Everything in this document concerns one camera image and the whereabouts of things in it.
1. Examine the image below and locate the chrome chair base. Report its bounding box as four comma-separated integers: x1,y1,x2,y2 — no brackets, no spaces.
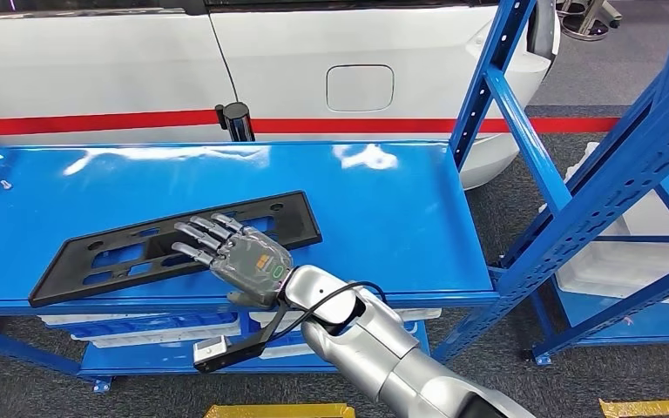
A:
554,0,625,43

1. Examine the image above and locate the black stanchion post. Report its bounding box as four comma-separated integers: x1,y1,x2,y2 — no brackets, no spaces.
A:
214,102,256,144

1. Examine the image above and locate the white car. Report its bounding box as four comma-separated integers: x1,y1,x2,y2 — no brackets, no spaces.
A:
0,0,562,192

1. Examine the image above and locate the red barrier belt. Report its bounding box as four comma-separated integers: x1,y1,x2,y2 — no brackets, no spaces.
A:
250,117,621,135
0,109,220,138

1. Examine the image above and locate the yellow floor tape square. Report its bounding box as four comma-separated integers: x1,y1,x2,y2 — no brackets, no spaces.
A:
203,402,357,418
598,398,669,418

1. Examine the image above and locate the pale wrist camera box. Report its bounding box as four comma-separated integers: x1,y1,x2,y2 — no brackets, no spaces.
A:
193,336,232,366

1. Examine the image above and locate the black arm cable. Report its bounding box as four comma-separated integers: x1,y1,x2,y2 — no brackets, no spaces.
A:
271,280,389,344

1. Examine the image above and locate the black plastic plate frame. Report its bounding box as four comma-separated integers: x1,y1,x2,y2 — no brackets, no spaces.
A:
28,191,323,308

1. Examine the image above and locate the blue steel shelf rack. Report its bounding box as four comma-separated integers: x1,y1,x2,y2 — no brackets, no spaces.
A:
0,0,669,394
522,144,669,367

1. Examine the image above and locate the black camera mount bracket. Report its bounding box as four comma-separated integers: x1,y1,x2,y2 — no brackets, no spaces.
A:
193,300,293,374

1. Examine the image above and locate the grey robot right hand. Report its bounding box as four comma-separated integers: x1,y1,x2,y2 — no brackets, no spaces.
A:
171,212,295,311

